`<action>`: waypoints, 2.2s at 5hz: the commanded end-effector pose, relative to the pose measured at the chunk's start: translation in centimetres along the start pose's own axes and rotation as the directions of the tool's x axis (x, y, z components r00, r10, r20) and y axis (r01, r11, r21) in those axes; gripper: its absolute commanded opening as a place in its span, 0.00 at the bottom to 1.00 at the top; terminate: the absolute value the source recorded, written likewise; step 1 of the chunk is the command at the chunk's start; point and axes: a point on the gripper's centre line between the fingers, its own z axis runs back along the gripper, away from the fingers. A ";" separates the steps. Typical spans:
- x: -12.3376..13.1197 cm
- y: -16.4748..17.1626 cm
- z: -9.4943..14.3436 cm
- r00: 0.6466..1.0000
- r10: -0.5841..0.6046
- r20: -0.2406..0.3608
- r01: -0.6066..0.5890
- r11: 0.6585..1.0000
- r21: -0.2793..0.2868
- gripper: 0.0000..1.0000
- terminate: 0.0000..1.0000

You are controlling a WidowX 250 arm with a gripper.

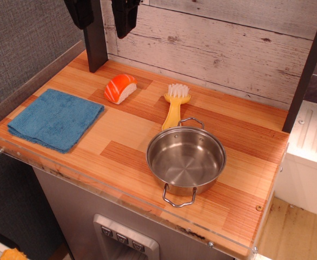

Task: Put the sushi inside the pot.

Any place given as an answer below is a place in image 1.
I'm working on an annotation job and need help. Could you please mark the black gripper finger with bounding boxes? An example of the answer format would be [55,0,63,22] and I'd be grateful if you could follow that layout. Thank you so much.
[111,0,138,39]
[64,0,94,28]

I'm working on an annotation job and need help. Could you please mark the orange salmon sushi toy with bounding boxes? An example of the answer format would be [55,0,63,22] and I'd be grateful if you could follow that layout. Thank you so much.
[103,74,137,105]

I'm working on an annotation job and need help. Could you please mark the stainless steel pot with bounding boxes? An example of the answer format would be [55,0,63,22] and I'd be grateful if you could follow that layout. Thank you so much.
[146,120,227,208]

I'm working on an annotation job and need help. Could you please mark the yellow dish brush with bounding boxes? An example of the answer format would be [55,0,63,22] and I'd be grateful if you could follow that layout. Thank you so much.
[162,83,191,130]

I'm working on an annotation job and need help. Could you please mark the blue folded cloth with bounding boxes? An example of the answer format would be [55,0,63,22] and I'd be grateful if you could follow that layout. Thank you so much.
[8,89,104,154]

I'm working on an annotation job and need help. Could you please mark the clear acrylic edge guard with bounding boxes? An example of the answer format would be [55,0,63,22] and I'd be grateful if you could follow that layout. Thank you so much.
[0,138,258,259]

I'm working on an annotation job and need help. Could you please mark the silver dispenser panel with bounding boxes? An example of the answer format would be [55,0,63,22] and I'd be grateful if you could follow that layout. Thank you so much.
[93,214,160,259]

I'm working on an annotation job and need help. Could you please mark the yellow object bottom left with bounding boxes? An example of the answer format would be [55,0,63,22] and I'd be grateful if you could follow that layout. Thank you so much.
[0,248,28,260]

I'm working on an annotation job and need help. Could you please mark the dark left vertical post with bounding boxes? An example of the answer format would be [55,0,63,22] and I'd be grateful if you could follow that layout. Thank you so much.
[83,0,108,73]

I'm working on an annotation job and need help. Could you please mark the dark vertical post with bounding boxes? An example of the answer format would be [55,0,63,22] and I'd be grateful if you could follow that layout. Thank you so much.
[282,31,317,133]
[83,0,108,73]

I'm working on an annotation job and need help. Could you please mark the dark right vertical post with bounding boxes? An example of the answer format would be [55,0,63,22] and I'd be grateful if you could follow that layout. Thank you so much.
[282,31,317,133]

